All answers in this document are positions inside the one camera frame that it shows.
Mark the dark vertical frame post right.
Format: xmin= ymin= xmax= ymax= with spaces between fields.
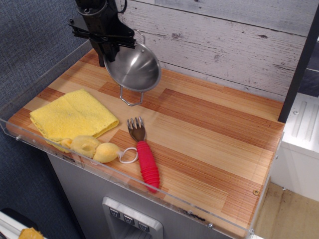
xmin=278 ymin=6 xmax=319 ymax=123

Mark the metal bowl with wire handles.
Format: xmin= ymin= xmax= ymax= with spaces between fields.
xmin=104 ymin=29 xmax=161 ymax=106

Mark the yellow plush toy with string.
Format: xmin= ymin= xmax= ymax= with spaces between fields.
xmin=61 ymin=135 xmax=139 ymax=164

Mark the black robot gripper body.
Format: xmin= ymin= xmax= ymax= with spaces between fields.
xmin=68 ymin=0 xmax=136 ymax=48

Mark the fork with red handle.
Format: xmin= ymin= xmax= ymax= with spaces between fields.
xmin=127 ymin=117 xmax=160 ymax=193

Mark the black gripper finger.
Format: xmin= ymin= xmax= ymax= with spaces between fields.
xmin=103 ymin=42 xmax=120 ymax=62
xmin=90 ymin=37 xmax=105 ymax=67

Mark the folded yellow cloth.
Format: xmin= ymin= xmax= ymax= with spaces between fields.
xmin=29 ymin=89 xmax=119 ymax=153

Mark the clear acrylic table guard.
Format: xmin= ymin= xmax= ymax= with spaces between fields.
xmin=0 ymin=46 xmax=284 ymax=239

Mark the yellow object bottom left corner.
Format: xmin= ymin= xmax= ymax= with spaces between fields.
xmin=18 ymin=228 xmax=44 ymax=239

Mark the grey dispenser button panel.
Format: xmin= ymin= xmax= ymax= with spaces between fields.
xmin=102 ymin=196 xmax=163 ymax=239

